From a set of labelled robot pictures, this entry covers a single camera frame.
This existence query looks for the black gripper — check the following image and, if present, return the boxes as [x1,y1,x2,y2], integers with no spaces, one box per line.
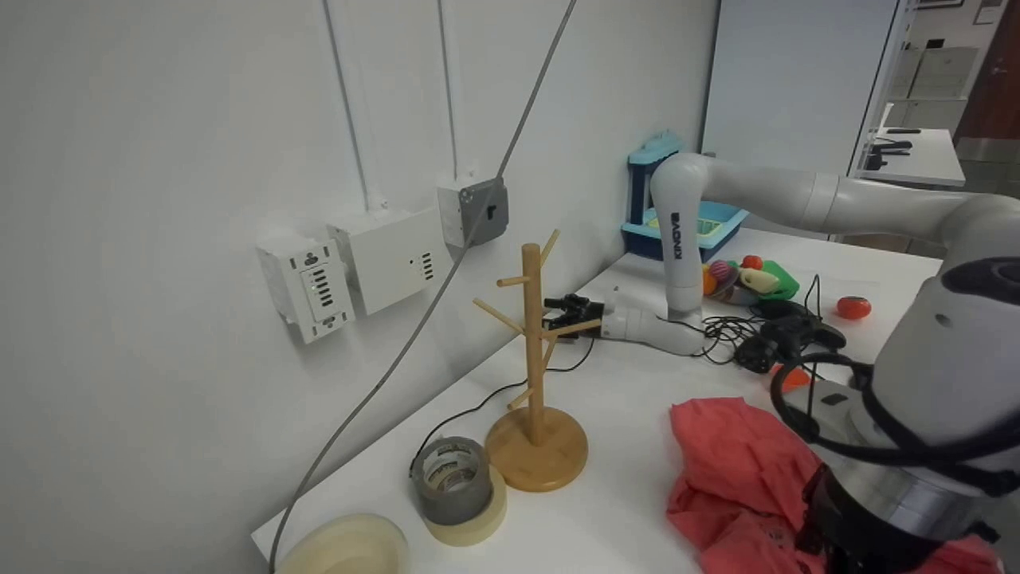
[796,470,967,574]

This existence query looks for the coral printed T-shirt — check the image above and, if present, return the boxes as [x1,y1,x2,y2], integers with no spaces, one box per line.
[666,397,1008,574]

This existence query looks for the orange cup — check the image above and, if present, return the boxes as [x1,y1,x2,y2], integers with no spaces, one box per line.
[777,364,820,400]

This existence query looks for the red tomato toy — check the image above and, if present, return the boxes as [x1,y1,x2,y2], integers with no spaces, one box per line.
[833,293,878,326]

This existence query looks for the green toy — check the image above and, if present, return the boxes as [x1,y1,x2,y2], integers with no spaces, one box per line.
[757,258,803,305]

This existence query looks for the yellow toy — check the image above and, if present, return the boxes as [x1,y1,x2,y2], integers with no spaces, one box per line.
[738,268,789,298]

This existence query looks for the light blue tray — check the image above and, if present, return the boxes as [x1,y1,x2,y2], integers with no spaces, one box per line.
[619,200,748,264]

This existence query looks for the small black device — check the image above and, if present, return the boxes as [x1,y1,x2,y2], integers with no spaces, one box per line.
[541,293,613,341]

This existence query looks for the white desk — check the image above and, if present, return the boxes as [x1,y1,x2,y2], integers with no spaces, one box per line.
[849,98,971,193]

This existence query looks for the wooden mug tree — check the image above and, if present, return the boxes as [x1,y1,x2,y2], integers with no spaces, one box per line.
[473,228,591,494]

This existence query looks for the black desk item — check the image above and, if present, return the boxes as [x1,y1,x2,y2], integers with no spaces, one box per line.
[861,140,919,172]

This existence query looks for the cream tape roll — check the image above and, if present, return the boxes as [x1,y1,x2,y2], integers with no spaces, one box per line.
[425,481,509,548]

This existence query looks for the blue drawer rack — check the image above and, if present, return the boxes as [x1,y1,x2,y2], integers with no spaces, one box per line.
[622,129,689,229]

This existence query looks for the brown door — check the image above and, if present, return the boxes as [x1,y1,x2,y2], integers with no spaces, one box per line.
[954,21,1020,148]

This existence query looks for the white board panel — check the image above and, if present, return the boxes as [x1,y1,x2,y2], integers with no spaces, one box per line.
[698,0,906,178]

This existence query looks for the grey junction box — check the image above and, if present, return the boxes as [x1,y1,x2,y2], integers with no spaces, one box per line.
[434,172,509,252]

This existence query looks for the cream bowl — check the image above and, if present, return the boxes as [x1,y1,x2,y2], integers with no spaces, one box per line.
[273,511,411,574]

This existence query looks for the white plug adapter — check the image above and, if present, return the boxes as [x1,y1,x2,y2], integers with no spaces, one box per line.
[255,225,361,347]

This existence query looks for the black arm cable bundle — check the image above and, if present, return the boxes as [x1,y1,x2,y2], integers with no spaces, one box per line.
[769,347,1020,499]

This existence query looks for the black camera with cables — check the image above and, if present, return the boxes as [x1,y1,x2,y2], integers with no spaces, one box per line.
[696,301,851,377]

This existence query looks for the thin wire stand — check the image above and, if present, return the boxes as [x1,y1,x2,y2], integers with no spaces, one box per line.
[796,271,830,318]

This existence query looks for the thin black device cable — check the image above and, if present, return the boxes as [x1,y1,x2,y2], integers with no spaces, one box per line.
[413,334,600,461]

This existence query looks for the white wall socket box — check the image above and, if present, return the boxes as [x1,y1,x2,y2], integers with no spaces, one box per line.
[326,208,456,318]

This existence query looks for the grey hanging wall cable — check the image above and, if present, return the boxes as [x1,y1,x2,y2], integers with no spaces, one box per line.
[266,0,585,574]

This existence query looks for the white wall conduit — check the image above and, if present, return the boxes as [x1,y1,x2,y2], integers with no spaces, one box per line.
[434,0,464,184]
[320,0,377,216]

